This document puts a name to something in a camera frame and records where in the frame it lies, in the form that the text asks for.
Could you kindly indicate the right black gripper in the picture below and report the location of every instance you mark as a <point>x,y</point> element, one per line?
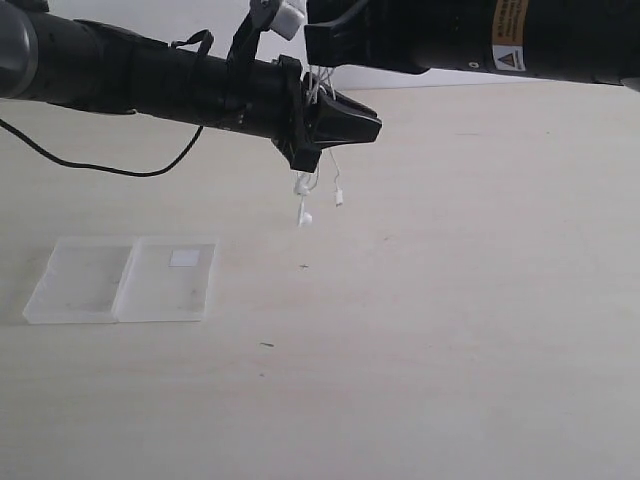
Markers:
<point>409,37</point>

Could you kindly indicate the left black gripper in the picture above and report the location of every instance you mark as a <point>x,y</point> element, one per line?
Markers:
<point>265,99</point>

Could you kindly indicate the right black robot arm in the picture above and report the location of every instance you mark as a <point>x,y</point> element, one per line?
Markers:
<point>588,42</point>

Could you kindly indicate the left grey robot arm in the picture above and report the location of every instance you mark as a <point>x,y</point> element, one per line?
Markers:
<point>100,68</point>

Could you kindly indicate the translucent plastic storage case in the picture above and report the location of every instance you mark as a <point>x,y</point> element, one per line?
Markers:
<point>125,279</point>

